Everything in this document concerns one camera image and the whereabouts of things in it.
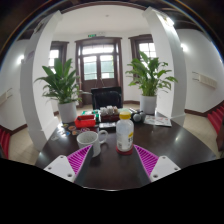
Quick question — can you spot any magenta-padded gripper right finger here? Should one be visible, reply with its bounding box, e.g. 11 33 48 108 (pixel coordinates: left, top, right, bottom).
132 143 182 186

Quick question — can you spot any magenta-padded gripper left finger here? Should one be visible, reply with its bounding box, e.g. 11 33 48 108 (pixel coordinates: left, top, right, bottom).
42 143 95 186

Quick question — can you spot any clear yellow-capped drink bottle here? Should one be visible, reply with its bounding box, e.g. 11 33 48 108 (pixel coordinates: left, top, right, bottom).
115 110 135 153

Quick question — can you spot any white printed paper sheet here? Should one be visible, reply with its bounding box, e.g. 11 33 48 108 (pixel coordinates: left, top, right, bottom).
143 114 173 128

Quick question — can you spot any red plastic box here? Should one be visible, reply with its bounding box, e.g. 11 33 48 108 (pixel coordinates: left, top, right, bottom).
73 114 98 130

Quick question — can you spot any green plant in white pot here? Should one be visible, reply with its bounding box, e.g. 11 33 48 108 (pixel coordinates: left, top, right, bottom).
125 50 179 116
34 57 84 124

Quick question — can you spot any grey round dumbbell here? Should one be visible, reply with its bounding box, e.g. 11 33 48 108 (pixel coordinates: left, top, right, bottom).
129 107 147 123

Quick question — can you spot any flat black device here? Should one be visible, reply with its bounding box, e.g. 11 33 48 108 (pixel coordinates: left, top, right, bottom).
98 121 118 131

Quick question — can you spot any dark tray of small jars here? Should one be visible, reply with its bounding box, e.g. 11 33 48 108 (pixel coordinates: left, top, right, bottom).
99 105 121 123

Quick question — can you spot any dark wood glazed double door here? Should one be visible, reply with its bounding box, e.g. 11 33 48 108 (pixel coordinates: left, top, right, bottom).
74 36 124 103

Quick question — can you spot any dark wood framed window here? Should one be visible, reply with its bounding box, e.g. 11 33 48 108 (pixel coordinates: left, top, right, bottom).
49 40 70 78
128 33 158 79

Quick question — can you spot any white wall radiator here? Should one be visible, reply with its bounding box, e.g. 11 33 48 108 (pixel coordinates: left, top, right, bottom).
0 87 14 106
192 70 218 89

